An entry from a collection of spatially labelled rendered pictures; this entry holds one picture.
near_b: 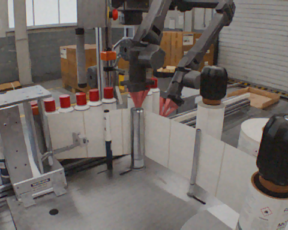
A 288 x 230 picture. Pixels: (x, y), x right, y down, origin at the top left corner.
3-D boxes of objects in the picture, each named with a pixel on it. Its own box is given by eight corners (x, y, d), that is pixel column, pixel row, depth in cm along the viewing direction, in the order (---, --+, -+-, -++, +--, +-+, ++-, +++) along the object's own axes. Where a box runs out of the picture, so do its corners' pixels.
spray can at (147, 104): (150, 135, 94) (150, 83, 86) (137, 133, 95) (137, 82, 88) (153, 130, 98) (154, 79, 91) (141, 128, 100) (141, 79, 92)
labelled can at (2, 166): (3, 181, 63) (-15, 116, 56) (0, 172, 67) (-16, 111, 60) (18, 176, 66) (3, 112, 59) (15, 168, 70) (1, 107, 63)
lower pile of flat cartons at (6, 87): (-8, 102, 423) (-10, 91, 415) (-9, 95, 464) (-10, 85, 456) (23, 95, 457) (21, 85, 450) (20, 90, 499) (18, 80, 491)
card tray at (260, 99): (261, 109, 136) (263, 103, 135) (227, 99, 155) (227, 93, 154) (279, 100, 153) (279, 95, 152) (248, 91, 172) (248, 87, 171)
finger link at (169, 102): (162, 116, 94) (172, 94, 95) (149, 112, 99) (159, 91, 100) (171, 122, 99) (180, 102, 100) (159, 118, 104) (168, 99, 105)
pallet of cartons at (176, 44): (178, 93, 468) (180, 33, 427) (149, 84, 528) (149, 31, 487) (212, 84, 540) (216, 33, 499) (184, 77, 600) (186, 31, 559)
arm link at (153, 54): (155, 41, 82) (139, 26, 77) (179, 43, 74) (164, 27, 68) (139, 70, 82) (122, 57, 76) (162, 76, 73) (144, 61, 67)
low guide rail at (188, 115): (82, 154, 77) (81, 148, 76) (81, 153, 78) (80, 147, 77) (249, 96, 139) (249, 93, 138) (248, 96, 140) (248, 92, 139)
